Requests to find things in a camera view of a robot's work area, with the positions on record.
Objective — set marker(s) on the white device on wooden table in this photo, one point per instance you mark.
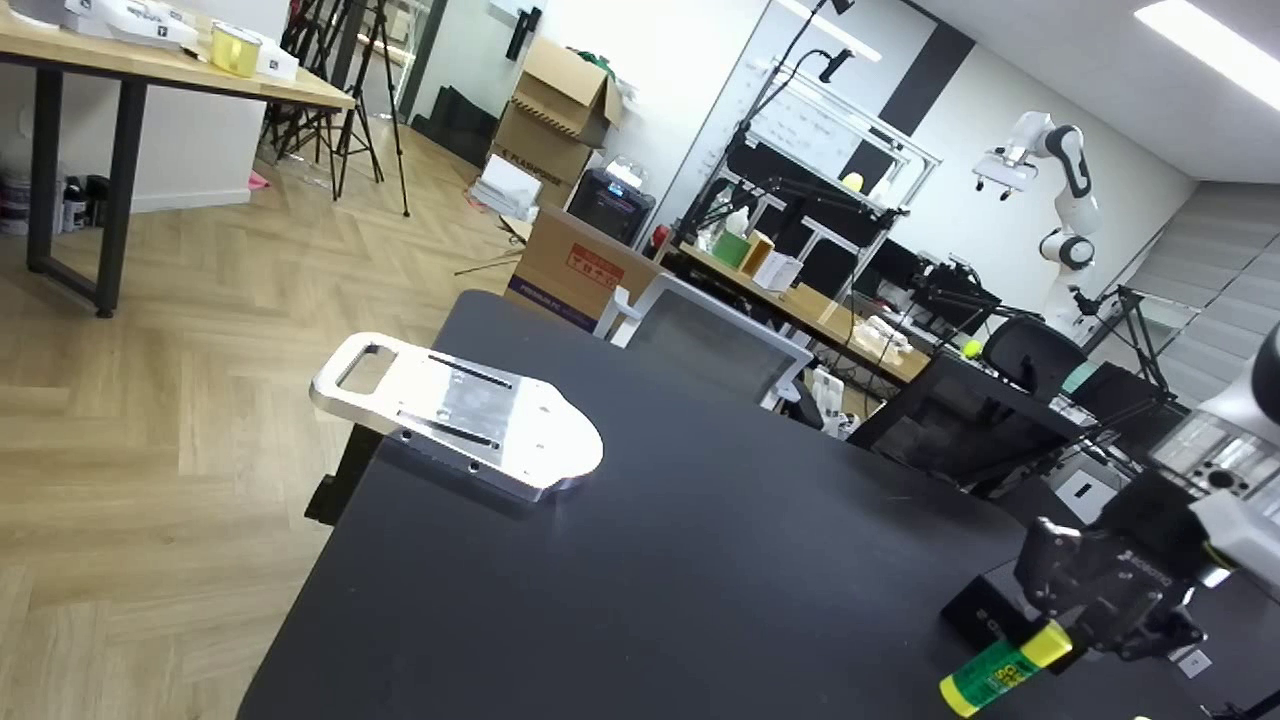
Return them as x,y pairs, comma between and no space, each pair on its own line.
132,23

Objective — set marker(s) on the cardboard box with red print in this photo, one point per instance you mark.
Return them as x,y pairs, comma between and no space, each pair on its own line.
583,269

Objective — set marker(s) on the small black box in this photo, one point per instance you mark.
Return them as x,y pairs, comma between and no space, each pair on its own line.
985,617

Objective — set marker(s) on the black tripod by monitor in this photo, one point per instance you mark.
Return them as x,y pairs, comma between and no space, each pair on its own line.
1123,321

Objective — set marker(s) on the black office chair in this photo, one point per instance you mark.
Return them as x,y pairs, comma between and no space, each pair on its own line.
1034,353

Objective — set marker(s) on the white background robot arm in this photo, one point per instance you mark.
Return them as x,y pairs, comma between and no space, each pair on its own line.
1064,161

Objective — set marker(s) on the black printer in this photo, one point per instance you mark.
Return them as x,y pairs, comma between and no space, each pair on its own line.
608,207

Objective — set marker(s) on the green yellow glue stick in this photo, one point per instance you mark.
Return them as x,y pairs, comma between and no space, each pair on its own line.
992,668

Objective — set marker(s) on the open plain cardboard box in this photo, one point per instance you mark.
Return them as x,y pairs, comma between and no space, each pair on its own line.
560,83

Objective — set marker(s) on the wooden table with black legs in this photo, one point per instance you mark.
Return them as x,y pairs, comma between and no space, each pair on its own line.
160,67

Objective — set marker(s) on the black clamp under plate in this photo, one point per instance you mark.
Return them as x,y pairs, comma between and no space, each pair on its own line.
344,480

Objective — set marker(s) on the black computer monitor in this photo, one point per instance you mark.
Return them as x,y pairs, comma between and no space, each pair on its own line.
1135,400

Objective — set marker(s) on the yellow transparent container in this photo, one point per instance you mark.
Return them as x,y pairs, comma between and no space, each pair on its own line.
233,49

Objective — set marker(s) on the white framed grey panel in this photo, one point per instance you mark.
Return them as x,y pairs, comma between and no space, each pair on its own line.
713,340

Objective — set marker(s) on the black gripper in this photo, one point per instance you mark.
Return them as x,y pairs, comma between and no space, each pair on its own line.
1107,572

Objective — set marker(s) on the black camera tripod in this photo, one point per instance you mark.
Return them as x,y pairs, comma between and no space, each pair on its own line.
358,105

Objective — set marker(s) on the white grey box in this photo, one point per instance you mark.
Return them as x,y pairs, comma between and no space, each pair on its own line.
1084,495

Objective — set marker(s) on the long ceiling light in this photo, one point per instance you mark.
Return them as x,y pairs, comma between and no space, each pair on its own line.
1212,46

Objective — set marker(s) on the closed plain cardboard box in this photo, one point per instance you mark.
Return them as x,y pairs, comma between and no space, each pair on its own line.
543,147

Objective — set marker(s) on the wooden workbench with shelves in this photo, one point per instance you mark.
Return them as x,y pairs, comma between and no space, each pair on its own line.
826,315

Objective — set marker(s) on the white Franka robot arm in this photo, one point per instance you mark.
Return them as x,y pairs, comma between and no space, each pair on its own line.
1242,480

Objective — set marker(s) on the white stickers on table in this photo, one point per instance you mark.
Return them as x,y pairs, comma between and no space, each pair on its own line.
1189,662

